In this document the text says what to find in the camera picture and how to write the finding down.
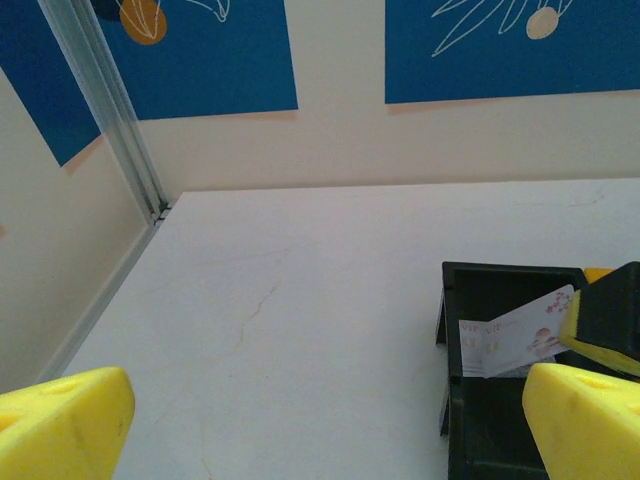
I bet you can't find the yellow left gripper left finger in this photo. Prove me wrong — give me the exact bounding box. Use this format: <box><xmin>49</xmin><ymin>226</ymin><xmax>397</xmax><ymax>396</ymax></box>
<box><xmin>0</xmin><ymin>366</ymin><xmax>137</xmax><ymax>480</ymax></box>

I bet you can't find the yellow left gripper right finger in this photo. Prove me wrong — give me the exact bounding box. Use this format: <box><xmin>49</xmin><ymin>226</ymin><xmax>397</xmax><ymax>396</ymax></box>
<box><xmin>521</xmin><ymin>361</ymin><xmax>640</xmax><ymax>480</ymax></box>

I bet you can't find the white VIP card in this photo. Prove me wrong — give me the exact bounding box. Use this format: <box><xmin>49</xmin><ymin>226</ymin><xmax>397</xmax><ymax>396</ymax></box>
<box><xmin>458</xmin><ymin>319</ymin><xmax>489</xmax><ymax>377</ymax></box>
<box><xmin>480</xmin><ymin>283</ymin><xmax>576</xmax><ymax>377</ymax></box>

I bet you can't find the black plastic bin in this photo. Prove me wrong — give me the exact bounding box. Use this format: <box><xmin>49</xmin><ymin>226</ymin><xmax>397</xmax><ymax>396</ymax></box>
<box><xmin>434</xmin><ymin>259</ymin><xmax>589</xmax><ymax>480</ymax></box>

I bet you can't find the aluminium table edge rail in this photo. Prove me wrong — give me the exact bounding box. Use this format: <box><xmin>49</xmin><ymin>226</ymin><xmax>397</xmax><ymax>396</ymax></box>
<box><xmin>37</xmin><ymin>209</ymin><xmax>169</xmax><ymax>382</ymax></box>

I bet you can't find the blue floral wall poster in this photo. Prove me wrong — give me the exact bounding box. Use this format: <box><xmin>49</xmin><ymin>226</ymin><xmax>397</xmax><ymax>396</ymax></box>
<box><xmin>0</xmin><ymin>0</ymin><xmax>104</xmax><ymax>168</ymax></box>
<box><xmin>383</xmin><ymin>0</ymin><xmax>640</xmax><ymax>105</ymax></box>
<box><xmin>89</xmin><ymin>0</ymin><xmax>300</xmax><ymax>121</ymax></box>

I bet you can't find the aluminium frame post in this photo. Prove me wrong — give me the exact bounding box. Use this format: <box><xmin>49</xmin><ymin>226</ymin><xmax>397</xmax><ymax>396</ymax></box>
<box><xmin>37</xmin><ymin>0</ymin><xmax>174</xmax><ymax>224</ymax></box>

